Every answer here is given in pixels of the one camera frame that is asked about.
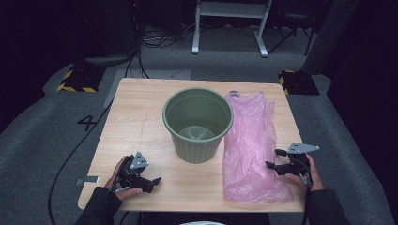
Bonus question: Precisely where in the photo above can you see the person's left hand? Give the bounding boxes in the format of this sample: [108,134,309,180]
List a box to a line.
[104,155,144,202]

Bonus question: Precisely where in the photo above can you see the left hand-held gripper cable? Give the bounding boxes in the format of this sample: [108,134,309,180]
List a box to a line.
[110,184,132,225]

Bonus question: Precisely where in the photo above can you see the grey tape strip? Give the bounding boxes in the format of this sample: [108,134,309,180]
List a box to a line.
[75,175,100,186]

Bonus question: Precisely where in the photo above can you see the bundle of floor cables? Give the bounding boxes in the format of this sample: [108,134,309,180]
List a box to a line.
[124,22,196,79]

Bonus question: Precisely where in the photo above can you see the black yellow striped base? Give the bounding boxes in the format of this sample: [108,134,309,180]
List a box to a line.
[56,65,106,94]
[278,69,321,97]

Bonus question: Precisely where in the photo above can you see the right hand-held gripper cable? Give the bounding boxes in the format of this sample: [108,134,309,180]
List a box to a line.
[300,174,314,225]

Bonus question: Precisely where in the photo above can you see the green ribbed plastic bin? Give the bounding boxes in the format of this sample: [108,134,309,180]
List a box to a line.
[161,87,235,165]

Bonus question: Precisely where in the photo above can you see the person's right hand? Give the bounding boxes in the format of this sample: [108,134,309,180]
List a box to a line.
[284,153,326,192]

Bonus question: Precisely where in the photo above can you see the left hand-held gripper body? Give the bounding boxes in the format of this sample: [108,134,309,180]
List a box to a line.
[118,151,154,193]

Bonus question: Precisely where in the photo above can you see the long black floor cable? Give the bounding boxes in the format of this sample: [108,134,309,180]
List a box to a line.
[47,98,115,225]

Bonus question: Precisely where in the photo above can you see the black folding stand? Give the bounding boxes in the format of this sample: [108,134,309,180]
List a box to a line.
[268,10,317,56]

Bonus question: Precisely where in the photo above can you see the pink plastic bag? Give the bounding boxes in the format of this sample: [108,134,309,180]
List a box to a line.
[222,91,295,203]

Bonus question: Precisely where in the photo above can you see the grey pillar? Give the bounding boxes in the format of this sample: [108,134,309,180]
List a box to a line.
[300,0,361,76]

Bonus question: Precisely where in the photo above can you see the hand-held gripper cable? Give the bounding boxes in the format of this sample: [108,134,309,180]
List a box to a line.
[110,184,132,225]
[300,174,314,225]

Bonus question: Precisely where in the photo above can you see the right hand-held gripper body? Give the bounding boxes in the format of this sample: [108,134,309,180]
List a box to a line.
[286,142,320,188]

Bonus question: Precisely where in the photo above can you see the white metal stand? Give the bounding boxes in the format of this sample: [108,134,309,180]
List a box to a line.
[191,0,274,58]

